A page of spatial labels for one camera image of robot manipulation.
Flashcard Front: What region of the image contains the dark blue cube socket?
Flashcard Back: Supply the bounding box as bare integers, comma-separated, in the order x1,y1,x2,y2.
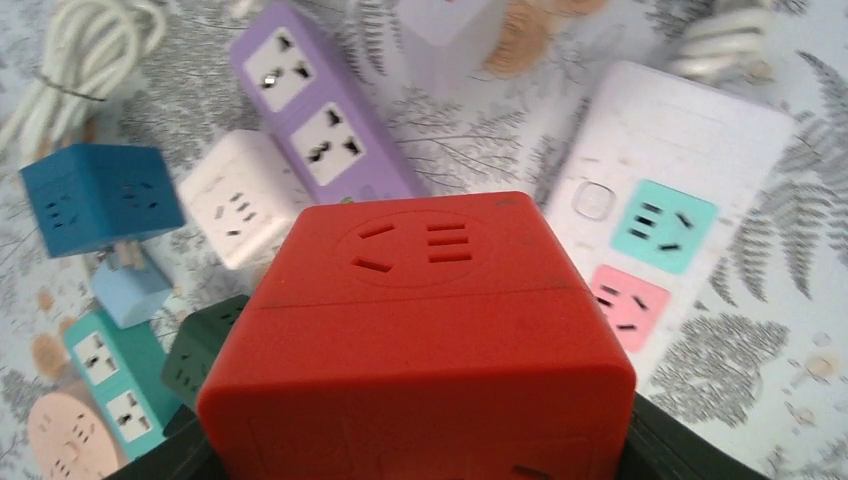
20,143,185,258

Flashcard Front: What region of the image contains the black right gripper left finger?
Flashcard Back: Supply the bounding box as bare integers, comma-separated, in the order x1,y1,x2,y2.
107,406,212,480

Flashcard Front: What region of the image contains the white coiled cable right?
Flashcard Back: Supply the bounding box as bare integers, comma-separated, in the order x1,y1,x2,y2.
665,0,780,84

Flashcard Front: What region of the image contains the teal power strip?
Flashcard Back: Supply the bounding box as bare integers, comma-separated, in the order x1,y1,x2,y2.
63,310,182,460

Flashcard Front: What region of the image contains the white coiled cable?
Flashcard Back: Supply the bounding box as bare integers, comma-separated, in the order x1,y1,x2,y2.
0,0,167,164
665,0,780,84

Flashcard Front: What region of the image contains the dark green cube socket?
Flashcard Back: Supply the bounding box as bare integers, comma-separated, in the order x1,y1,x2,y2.
161,295,249,410

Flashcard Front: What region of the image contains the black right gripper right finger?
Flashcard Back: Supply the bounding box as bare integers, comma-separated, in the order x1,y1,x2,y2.
619,394,766,480

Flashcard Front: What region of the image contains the purple power strip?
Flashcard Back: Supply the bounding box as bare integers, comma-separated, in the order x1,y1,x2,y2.
230,1,430,204

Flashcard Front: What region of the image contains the white multicolour power strip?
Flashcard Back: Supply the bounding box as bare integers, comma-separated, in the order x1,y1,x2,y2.
544,61,795,385

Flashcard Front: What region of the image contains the pink round power socket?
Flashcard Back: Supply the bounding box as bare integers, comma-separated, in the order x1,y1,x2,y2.
27,380,127,480

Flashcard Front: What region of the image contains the white coiled cable left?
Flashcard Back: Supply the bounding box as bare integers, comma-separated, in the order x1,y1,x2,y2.
0,0,167,164

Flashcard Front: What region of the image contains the red cube socket adapter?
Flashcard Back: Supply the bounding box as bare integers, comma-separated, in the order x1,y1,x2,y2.
197,191,636,479

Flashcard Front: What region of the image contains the light blue small plug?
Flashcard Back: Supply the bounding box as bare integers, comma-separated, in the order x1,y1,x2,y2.
91,242,173,329

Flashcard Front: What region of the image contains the white cube socket adapter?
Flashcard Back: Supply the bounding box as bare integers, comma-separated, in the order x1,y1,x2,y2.
177,130,313,270

